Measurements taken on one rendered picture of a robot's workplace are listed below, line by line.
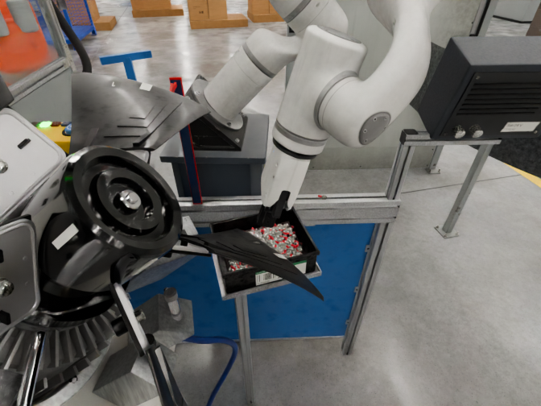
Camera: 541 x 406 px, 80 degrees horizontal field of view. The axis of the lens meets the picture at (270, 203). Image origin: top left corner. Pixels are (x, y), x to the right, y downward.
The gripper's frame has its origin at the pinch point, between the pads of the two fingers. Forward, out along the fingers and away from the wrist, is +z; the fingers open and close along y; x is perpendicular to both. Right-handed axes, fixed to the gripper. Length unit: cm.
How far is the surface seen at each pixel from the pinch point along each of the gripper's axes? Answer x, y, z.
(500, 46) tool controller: 39, -23, -36
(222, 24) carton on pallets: -43, -726, 107
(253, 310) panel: 15, -25, 66
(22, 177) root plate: -28.2, 20.1, -14.9
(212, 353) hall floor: 7, -26, 104
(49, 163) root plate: -26.6, 18.7, -15.9
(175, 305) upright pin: -12.8, 15.3, 8.8
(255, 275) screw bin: 2.3, 0.4, 16.5
